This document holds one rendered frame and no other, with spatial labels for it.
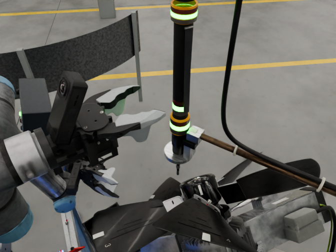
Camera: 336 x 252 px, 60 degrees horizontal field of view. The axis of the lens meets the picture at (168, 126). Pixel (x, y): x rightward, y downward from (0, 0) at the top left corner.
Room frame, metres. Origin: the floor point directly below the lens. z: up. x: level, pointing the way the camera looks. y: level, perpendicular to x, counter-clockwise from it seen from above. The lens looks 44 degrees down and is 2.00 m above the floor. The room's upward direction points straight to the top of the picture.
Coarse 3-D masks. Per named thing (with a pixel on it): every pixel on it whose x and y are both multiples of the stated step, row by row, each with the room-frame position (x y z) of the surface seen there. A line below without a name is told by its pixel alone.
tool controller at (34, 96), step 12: (24, 84) 1.03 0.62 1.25; (36, 84) 1.05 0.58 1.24; (24, 96) 0.95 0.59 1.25; (36, 96) 0.96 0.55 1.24; (48, 96) 0.98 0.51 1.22; (24, 108) 0.87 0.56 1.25; (36, 108) 0.88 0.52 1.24; (48, 108) 0.89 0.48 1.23; (24, 120) 0.83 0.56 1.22; (36, 120) 0.85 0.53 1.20
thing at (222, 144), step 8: (200, 136) 0.43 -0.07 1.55; (208, 136) 0.43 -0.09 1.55; (216, 144) 0.41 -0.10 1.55; (224, 144) 0.41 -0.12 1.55; (232, 152) 0.39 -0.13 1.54; (240, 152) 0.39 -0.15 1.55; (248, 152) 0.39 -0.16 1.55; (256, 160) 0.37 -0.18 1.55; (264, 160) 0.36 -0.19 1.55; (272, 168) 0.35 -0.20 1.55; (280, 168) 0.35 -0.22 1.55; (288, 176) 0.33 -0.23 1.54; (296, 176) 0.33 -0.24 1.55; (312, 184) 0.31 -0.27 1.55; (328, 192) 0.29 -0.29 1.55
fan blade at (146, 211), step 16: (112, 208) 0.48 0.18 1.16; (128, 208) 0.48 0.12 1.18; (144, 208) 0.47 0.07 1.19; (160, 208) 0.47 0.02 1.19; (96, 224) 0.42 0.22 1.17; (112, 224) 0.42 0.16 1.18; (128, 224) 0.41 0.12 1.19; (144, 224) 0.41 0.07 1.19; (96, 240) 0.37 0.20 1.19; (112, 240) 0.36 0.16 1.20; (128, 240) 0.36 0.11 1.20; (144, 240) 0.36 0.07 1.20
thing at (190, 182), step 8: (200, 176) 0.58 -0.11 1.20; (208, 176) 0.57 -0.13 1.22; (184, 184) 0.52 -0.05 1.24; (192, 184) 0.51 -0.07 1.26; (200, 184) 0.51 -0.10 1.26; (208, 184) 0.51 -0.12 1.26; (216, 184) 0.52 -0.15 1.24; (184, 192) 0.50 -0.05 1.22; (192, 192) 0.49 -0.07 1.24; (208, 192) 0.49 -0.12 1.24; (216, 192) 0.50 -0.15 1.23; (184, 200) 0.49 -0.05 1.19; (216, 200) 0.48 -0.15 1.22; (224, 208) 0.47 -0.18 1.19; (224, 216) 0.44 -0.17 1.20
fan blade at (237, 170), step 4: (260, 152) 0.73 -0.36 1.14; (244, 160) 0.68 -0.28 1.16; (248, 160) 0.71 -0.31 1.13; (240, 164) 0.67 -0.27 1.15; (244, 164) 0.70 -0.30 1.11; (248, 164) 0.74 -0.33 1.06; (232, 168) 0.64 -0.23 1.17; (236, 168) 0.66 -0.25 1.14; (240, 168) 0.69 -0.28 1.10; (244, 168) 0.74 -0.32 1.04; (228, 172) 0.62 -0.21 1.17; (232, 172) 0.64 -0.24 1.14; (236, 172) 0.68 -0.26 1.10; (240, 172) 0.72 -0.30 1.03; (224, 176) 0.61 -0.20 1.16; (228, 176) 0.63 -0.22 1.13; (232, 176) 0.66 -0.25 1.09; (236, 176) 0.70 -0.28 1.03; (228, 180) 0.64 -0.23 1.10; (232, 180) 0.68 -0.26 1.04
